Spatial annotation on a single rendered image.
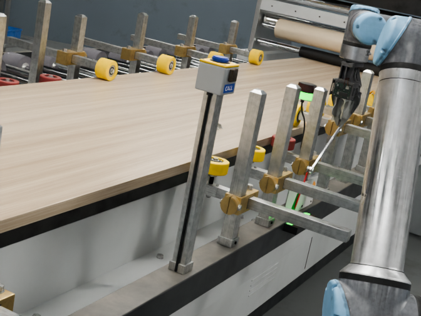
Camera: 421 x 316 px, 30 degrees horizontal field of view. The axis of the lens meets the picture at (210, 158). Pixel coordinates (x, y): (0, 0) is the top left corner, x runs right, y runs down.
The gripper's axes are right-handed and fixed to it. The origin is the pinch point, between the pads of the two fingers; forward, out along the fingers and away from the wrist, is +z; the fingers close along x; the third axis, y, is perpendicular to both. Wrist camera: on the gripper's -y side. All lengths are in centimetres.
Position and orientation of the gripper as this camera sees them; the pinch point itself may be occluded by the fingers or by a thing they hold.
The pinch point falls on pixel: (340, 121)
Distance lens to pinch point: 254.3
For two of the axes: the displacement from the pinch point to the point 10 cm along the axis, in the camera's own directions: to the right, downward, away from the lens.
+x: 8.7, 2.8, -4.1
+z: -1.9, 9.5, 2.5
